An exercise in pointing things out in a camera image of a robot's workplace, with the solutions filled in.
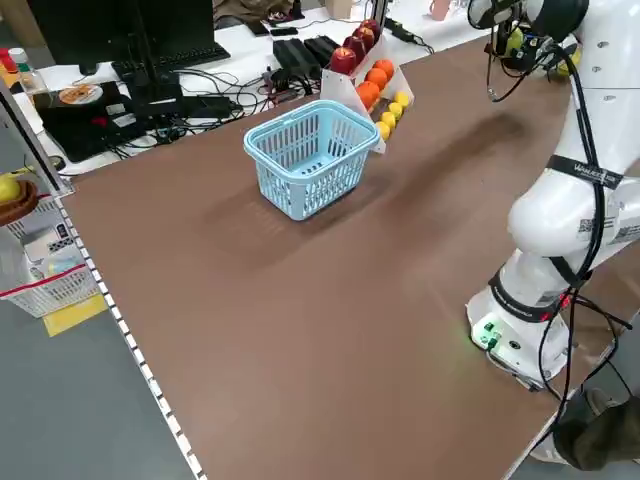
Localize black power supply box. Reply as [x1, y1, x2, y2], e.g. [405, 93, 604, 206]
[273, 38, 321, 77]
[303, 34, 341, 64]

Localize white capped bottle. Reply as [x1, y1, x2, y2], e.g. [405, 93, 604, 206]
[8, 48, 41, 96]

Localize black monitor stand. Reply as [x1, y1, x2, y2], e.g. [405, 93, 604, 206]
[112, 44, 185, 119]

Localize white perforated box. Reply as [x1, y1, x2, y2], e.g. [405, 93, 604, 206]
[3, 197, 81, 266]

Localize white basket with red rim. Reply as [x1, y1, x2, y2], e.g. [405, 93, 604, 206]
[0, 262, 105, 319]

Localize black computer monitor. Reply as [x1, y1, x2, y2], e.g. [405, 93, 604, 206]
[27, 0, 219, 67]

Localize light blue plastic basket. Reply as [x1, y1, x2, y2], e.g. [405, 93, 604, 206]
[243, 99, 380, 223]

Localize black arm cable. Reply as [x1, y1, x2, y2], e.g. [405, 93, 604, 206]
[484, 9, 632, 406]

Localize small round plate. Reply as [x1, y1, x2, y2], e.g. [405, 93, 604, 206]
[57, 84, 105, 106]

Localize aluminium frame post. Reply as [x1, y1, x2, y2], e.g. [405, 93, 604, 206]
[369, 0, 391, 31]

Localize white tiered fruit shelf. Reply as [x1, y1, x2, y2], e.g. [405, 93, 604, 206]
[319, 19, 416, 157]

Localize aluminium frame beam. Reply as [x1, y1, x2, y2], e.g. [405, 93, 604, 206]
[0, 82, 76, 197]

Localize person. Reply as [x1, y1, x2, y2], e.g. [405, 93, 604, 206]
[529, 387, 640, 471]

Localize brown bowl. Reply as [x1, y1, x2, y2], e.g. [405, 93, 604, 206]
[0, 179, 40, 226]

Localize yellow green fruit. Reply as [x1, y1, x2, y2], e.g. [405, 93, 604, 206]
[0, 173, 21, 204]

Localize yellow sheet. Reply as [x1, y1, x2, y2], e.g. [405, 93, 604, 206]
[42, 294, 110, 338]

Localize black keyboard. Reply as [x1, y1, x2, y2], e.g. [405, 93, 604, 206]
[149, 42, 233, 71]

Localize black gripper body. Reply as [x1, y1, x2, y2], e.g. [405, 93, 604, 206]
[519, 33, 560, 72]

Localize brown bag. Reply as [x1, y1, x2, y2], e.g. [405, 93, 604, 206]
[213, 0, 301, 24]

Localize black flat case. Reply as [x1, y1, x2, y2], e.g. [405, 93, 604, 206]
[38, 82, 154, 164]

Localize black power adapter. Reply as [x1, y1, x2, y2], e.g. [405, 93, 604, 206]
[383, 17, 416, 44]

